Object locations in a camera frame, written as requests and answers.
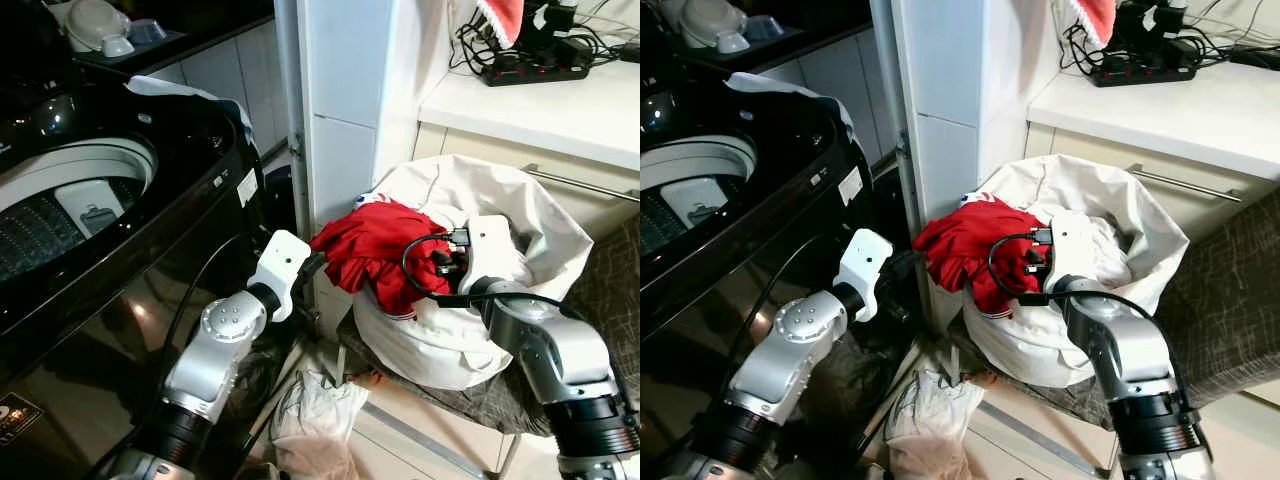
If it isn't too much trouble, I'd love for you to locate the red garment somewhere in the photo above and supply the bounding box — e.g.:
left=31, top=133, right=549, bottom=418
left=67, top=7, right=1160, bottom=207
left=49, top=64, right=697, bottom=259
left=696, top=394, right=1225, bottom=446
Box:
left=310, top=196, right=471, bottom=320
left=911, top=196, right=1051, bottom=317

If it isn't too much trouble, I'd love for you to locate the black top-load washing machine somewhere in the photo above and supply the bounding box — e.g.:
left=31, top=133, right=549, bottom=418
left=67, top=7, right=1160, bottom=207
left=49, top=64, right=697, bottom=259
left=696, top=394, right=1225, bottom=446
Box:
left=0, top=80, right=269, bottom=480
left=640, top=75, right=883, bottom=480

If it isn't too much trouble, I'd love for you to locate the white fabric laundry bag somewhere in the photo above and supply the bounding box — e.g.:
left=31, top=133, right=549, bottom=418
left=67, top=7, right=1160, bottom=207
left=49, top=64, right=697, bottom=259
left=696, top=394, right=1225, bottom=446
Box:
left=958, top=154, right=1192, bottom=390
left=351, top=154, right=597, bottom=392

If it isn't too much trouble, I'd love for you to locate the white crumpled plastic bag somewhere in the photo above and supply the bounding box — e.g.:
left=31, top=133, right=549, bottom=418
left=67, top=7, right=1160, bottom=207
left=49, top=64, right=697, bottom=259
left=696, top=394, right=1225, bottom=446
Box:
left=268, top=369, right=372, bottom=480
left=884, top=369, right=988, bottom=480

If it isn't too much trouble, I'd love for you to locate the white counter cabinet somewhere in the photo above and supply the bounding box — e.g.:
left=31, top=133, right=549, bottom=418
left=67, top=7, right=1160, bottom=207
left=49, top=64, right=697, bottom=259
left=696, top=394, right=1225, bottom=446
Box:
left=414, top=58, right=641, bottom=243
left=1022, top=60, right=1280, bottom=241

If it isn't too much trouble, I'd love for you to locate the black power strip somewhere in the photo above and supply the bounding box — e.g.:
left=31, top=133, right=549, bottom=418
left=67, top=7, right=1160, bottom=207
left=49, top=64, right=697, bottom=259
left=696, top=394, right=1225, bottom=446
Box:
left=480, top=55, right=592, bottom=89
left=1089, top=55, right=1201, bottom=89

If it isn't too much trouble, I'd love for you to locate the red and white cloth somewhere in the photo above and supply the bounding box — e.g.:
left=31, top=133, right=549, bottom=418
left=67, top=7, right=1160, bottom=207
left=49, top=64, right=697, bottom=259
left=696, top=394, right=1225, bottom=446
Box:
left=1064, top=0, right=1120, bottom=47
left=470, top=0, right=527, bottom=50

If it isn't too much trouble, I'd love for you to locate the grey-blue small container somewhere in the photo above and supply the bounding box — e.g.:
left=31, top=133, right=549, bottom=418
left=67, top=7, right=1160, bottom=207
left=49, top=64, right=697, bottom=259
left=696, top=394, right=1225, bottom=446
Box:
left=124, top=17, right=170, bottom=47
left=742, top=14, right=788, bottom=44

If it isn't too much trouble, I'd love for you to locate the white round kitchen appliance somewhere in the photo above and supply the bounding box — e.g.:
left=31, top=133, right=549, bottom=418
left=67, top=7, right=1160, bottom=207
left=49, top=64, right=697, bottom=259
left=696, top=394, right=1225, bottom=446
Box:
left=678, top=0, right=753, bottom=55
left=58, top=0, right=137, bottom=58

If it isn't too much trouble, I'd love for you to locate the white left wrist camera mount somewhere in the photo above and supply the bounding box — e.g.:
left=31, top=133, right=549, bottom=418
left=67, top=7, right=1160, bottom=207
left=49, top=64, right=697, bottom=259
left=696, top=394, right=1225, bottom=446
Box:
left=246, top=229, right=313, bottom=323
left=834, top=228, right=894, bottom=324

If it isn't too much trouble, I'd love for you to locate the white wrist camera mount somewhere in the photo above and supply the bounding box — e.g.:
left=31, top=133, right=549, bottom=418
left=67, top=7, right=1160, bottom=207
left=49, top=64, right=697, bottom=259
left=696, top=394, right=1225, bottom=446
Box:
left=834, top=228, right=894, bottom=324
left=246, top=229, right=313, bottom=323
left=1044, top=211, right=1102, bottom=288
left=463, top=214, right=517, bottom=292

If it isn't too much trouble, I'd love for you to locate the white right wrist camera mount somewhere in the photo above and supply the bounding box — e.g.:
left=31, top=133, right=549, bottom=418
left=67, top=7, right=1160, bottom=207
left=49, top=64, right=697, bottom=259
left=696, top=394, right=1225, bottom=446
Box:
left=1044, top=211, right=1102, bottom=288
left=463, top=214, right=517, bottom=292

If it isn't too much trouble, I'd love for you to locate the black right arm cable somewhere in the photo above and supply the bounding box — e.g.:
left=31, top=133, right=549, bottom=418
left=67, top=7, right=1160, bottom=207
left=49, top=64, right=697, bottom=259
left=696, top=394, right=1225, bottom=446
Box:
left=401, top=228, right=629, bottom=401
left=987, top=226, right=1201, bottom=401

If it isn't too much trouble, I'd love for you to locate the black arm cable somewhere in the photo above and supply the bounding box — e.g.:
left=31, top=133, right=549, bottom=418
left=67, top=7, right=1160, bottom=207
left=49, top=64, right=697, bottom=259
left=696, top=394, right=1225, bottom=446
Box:
left=160, top=233, right=246, bottom=366
left=733, top=235, right=819, bottom=356
left=401, top=228, right=629, bottom=401
left=987, top=226, right=1201, bottom=401

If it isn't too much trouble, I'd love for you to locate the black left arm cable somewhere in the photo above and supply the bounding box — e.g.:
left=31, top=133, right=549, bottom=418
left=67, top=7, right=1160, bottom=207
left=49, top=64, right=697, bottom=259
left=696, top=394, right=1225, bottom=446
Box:
left=733, top=235, right=819, bottom=356
left=160, top=233, right=246, bottom=366

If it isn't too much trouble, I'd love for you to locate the silver drawer handle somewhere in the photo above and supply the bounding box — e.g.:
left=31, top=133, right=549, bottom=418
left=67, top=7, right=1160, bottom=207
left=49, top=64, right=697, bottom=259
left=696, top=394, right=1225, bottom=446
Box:
left=520, top=163, right=641, bottom=203
left=1124, top=163, right=1247, bottom=204

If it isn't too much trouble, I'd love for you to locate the black charger with cables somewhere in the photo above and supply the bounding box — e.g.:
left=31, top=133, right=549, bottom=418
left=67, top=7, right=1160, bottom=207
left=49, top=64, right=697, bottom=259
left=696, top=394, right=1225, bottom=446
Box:
left=448, top=0, right=641, bottom=73
left=1058, top=0, right=1280, bottom=73

